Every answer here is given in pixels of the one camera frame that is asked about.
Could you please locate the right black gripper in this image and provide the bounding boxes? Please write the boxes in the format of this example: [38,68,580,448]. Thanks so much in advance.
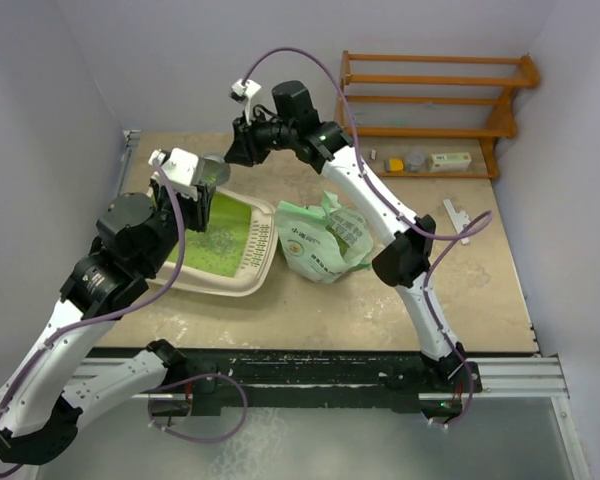
[224,108,296,168]

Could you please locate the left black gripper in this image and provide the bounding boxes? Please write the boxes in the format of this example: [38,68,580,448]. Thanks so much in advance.
[141,173,213,275]

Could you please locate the silver metal scoop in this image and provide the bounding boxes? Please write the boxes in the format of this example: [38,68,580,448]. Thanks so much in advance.
[200,153,231,186]

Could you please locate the green cat litter bag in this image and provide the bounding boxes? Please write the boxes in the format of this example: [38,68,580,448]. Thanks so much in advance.
[274,191,374,284]

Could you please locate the white bag clip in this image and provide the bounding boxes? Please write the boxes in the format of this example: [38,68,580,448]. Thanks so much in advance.
[443,199,470,235]

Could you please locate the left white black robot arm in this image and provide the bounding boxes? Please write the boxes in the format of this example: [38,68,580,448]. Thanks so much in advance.
[0,182,215,467]

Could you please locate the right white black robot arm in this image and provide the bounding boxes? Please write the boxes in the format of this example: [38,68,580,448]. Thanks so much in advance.
[225,79,465,391]

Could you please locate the beige litter box green liner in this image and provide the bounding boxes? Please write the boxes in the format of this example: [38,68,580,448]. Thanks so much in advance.
[172,187,278,297]

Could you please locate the green white carton box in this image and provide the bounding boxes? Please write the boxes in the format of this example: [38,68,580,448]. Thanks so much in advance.
[427,152,472,173]

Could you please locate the yellow grey tape measure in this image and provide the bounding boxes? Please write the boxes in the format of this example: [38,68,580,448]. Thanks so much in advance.
[384,158,404,173]

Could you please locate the clear plastic cup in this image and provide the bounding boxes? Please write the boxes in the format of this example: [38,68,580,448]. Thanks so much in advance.
[405,149,428,173]

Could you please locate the wooden shoe rack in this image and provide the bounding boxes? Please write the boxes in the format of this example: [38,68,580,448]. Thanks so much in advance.
[335,50,541,180]

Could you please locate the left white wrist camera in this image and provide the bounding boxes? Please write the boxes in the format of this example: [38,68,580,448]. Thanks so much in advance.
[148,148,203,200]

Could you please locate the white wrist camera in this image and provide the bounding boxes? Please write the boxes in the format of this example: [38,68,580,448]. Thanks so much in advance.
[230,78,262,125]
[148,148,203,200]

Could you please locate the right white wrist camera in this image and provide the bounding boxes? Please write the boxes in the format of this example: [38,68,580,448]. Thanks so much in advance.
[230,78,262,125]

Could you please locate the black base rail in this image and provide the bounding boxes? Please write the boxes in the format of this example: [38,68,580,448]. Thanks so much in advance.
[127,347,486,417]

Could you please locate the aluminium frame rail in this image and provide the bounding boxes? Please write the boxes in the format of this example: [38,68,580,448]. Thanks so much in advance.
[68,358,569,398]

